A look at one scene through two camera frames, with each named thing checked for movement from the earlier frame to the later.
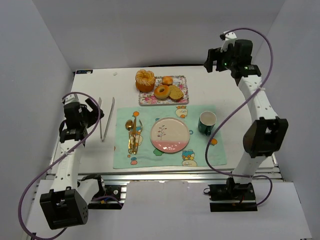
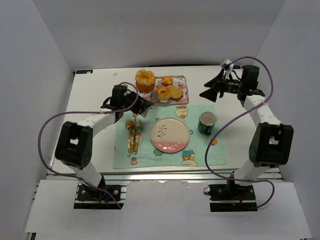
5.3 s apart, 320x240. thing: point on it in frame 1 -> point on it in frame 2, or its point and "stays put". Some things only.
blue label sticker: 83,71 stays put
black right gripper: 213,58 -> 221,86
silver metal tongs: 102,137 -> 153,98
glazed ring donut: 162,95 stays put
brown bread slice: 175,93 stays put
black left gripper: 89,113 -> 136,103
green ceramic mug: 206,122 stays put
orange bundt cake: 145,80 stays put
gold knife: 134,134 stays put
